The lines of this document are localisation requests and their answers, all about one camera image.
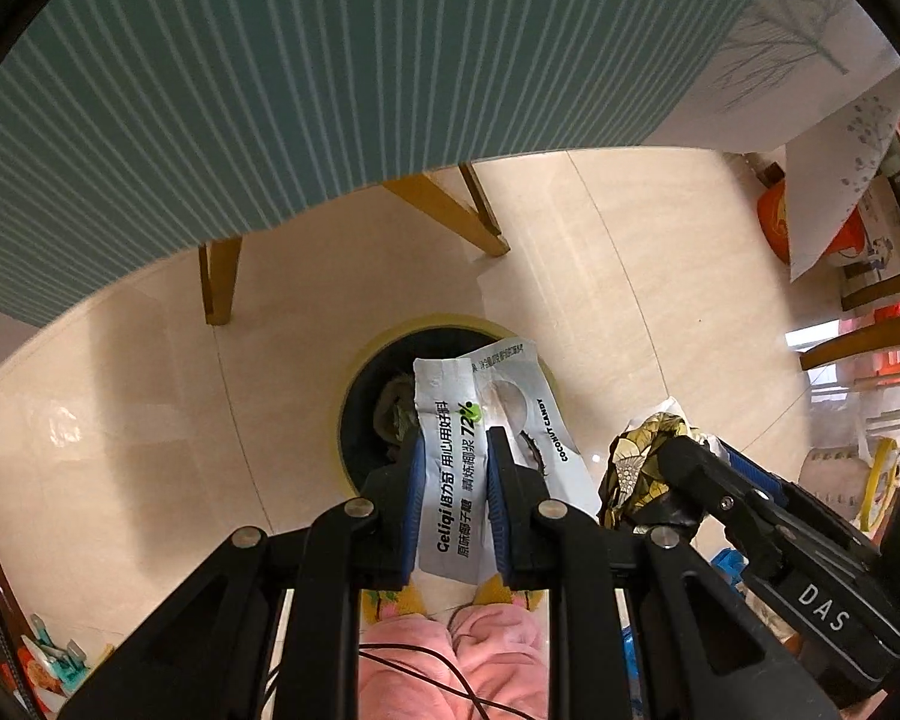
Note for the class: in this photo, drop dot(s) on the white silver candy packet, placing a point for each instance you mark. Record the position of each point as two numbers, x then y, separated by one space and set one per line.
454 405

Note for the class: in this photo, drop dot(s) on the white yellow plastic basket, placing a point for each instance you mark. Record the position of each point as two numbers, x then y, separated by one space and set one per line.
840 480

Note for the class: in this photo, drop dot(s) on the pink fleece pants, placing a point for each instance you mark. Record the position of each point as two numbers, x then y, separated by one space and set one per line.
495 652

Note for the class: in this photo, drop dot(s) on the wooden folding table frame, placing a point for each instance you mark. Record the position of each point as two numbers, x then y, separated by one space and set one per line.
450 202

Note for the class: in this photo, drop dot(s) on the blue plastic toy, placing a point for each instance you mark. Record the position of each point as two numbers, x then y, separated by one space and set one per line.
727 570

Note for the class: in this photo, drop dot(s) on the colourful packets pile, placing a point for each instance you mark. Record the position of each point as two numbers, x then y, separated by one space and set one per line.
60 660

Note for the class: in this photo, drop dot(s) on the black yellow-rimmed trash bin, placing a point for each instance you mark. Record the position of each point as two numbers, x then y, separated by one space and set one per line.
364 390

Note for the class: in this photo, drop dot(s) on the orange plastic bucket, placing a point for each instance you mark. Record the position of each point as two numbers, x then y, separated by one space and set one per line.
772 221

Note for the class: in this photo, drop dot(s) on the black gold patterned wrapper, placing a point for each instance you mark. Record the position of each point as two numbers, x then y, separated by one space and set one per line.
630 465

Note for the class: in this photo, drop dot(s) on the table with patterned cloth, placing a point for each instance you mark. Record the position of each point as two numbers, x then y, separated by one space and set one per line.
270 90

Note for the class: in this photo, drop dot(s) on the yellow slipper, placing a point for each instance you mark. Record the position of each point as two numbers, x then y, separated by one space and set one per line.
521 598
394 606

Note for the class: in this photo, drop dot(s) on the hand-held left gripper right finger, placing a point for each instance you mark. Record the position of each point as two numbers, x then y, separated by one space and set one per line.
499 510

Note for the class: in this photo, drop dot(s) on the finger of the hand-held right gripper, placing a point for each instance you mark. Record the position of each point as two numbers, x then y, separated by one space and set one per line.
720 502
787 499

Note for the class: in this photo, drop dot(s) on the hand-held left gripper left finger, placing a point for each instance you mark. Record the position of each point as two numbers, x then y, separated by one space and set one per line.
412 510

